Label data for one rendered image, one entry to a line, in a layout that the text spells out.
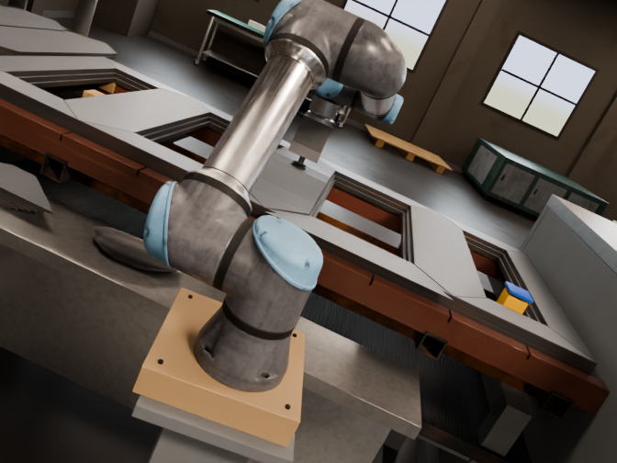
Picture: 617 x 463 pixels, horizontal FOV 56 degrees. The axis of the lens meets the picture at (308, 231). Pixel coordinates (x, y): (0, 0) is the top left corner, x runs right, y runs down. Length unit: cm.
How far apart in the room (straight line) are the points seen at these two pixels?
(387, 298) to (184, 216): 54
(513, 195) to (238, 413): 804
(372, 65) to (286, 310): 44
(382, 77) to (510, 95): 914
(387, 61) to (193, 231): 45
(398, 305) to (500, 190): 750
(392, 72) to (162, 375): 62
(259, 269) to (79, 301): 66
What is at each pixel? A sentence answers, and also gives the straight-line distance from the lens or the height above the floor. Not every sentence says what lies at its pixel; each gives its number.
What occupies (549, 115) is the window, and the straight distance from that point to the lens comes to 1043.
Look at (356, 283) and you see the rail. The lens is 123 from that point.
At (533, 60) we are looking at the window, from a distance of 1022.
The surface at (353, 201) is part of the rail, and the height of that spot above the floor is 79.
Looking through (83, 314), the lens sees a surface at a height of 48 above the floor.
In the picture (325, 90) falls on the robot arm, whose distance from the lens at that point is 141.
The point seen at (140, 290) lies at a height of 68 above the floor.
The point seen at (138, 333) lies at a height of 49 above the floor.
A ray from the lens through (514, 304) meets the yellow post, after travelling 145.
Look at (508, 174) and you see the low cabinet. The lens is 866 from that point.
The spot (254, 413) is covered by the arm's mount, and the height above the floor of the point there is 72.
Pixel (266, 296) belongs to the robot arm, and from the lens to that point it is 83.
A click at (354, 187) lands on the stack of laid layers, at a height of 83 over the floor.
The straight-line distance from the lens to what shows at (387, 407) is 114.
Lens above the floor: 124
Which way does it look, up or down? 18 degrees down
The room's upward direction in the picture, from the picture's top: 25 degrees clockwise
